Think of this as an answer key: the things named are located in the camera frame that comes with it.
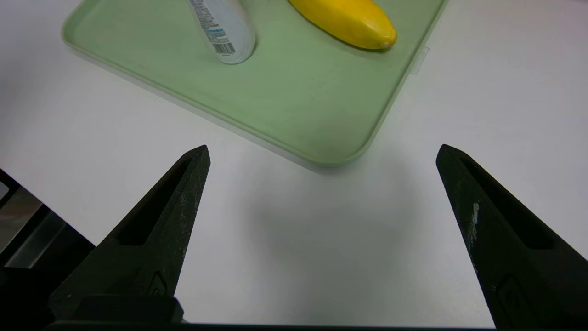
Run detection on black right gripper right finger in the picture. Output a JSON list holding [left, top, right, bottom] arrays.
[[435, 144, 588, 331]]

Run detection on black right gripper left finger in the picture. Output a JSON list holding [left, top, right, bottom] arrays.
[[48, 145, 211, 322]]

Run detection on white bottle grey cap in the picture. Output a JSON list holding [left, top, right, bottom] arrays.
[[187, 0, 256, 64]]

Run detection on yellow banana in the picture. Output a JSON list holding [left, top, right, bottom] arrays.
[[288, 0, 397, 50]]

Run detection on green plastic tray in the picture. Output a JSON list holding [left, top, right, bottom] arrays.
[[62, 0, 448, 167]]

